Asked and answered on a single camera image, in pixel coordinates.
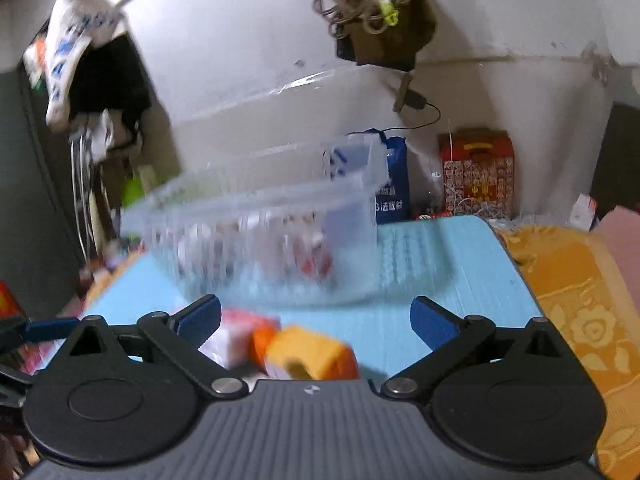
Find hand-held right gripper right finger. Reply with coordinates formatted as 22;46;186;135
380;296;576;402

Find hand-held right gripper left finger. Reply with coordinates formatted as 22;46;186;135
50;294;251;401

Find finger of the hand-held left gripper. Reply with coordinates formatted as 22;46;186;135
0;316;85;345

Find clear plastic container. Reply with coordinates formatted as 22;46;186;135
120;132;391;307

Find orange yellow toy block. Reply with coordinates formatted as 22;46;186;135
264;325;361;382

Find white red snack packet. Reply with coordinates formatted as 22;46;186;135
197;309;282;372

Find red white packets in container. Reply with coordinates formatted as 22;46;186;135
170;215;336;286

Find blue shopping bag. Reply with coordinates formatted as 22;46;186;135
362;129;412;225

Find green bottle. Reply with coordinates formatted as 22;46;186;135
121;165;158;208

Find yellow floral blanket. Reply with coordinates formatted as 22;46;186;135
492;225;640;478

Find red patterned gift box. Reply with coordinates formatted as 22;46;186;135
438;129;516;220

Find blue white box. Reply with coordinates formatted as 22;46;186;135
322;142;376;181

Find small white box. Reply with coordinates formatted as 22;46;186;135
569;194;598;231

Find pink cloth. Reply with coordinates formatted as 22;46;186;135
592;205;640;281

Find black hanging cloth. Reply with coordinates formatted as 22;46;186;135
67;35;153;153

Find white cloth with blue print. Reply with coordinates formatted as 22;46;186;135
44;0;126;133

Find dark hanging bag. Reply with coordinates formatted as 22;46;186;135
334;0;438;72

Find white hanging cables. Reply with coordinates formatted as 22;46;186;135
70;130;101;261

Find black charger with cable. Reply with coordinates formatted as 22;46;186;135
392;72;442;131

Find beige coiled cord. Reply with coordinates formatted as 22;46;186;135
312;0;415;40

